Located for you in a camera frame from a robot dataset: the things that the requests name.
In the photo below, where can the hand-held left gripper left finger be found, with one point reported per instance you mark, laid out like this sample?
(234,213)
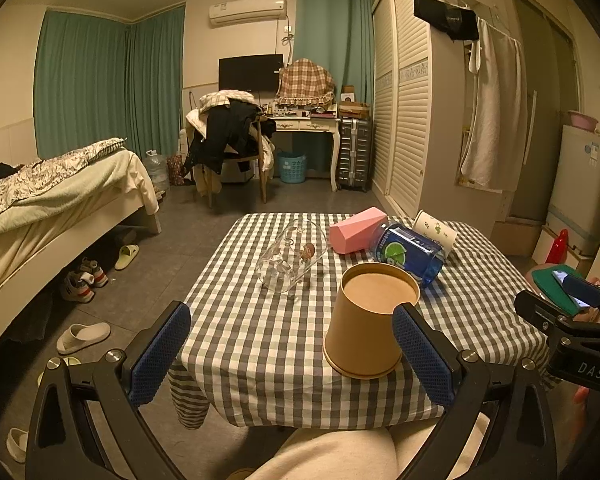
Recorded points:
(160,355)

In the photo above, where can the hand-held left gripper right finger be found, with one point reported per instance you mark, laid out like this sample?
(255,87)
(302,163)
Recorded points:
(422,360)

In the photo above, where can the brown paper cup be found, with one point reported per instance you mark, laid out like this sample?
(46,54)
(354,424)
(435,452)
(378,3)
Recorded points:
(365,320)

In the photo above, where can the blue cup with lime label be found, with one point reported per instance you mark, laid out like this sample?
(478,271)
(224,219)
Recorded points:
(405,255)

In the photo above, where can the white printed paper cup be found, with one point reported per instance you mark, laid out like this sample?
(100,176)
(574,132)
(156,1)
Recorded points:
(437,232)

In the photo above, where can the pink faceted cup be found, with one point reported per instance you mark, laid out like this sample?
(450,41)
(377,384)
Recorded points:
(355,230)

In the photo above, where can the clear glass cup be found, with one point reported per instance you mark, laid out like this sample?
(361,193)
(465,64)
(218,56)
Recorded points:
(292,260)

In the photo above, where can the green flat object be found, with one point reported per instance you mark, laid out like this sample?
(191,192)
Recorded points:
(550,285)

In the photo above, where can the white slipper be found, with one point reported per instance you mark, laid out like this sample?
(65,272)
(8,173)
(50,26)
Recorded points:
(16,444)
(82,337)

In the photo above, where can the red plastic object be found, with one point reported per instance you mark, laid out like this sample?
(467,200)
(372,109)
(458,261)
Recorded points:
(560,247)

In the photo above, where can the cardboard box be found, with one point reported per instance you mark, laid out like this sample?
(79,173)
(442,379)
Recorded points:
(545,247)

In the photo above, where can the pale green slipper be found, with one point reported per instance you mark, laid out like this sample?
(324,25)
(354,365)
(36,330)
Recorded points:
(126,257)

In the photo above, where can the white sneaker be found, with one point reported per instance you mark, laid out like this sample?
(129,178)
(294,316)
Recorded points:
(96,271)
(77,290)

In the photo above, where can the grey checkered tablecloth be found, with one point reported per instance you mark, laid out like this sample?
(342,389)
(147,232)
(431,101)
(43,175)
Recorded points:
(265,350)

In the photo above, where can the person's legs in beige pants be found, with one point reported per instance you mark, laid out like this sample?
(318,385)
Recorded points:
(340,455)

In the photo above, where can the white washing machine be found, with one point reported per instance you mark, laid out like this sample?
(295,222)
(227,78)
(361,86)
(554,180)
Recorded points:
(585,185)

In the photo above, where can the bed with beige sheet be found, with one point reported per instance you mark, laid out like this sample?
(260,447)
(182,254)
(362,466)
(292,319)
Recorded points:
(80,200)

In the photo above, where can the clear water jug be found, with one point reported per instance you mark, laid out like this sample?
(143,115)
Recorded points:
(157,170)

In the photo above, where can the red bag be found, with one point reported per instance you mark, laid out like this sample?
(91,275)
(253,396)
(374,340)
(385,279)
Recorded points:
(176,170)

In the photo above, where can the wooden chair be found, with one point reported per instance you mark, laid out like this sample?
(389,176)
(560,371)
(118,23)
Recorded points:
(262,170)

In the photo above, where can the patterned quilt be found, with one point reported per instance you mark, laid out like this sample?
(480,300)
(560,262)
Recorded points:
(45,175)

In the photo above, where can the silver suitcase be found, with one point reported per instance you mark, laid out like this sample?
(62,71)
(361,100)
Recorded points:
(354,152)

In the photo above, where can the pink basin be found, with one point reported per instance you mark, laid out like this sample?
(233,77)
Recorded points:
(584,120)

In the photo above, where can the blue laundry basket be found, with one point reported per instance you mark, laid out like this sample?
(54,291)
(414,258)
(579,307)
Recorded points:
(292,166)

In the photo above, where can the chair with clothes pile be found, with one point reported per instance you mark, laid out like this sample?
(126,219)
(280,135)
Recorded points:
(225,130)

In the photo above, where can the black clothing on bed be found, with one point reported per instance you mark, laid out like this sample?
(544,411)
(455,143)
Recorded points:
(0,174)

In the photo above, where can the white hanging towel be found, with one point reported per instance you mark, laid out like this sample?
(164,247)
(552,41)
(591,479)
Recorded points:
(495,110)

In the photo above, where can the white louvered wardrobe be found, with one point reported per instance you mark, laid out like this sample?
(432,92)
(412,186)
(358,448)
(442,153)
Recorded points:
(415,110)

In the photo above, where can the brown box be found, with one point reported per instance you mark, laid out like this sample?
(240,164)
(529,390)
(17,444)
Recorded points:
(354,110)

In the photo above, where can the white desk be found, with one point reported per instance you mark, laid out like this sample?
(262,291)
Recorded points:
(305,124)

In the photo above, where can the green curtain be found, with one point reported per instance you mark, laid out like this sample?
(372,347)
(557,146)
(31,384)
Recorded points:
(340,30)
(155,80)
(80,85)

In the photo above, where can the black television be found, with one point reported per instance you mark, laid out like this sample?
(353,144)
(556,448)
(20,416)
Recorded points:
(247,72)

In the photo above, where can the plaid cloth cover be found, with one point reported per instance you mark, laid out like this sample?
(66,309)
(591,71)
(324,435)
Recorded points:
(305,82)

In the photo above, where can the black hanging cloth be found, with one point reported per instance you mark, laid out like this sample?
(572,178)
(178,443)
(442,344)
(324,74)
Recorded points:
(445,15)

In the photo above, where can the white air conditioner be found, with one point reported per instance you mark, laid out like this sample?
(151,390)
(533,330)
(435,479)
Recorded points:
(247,9)

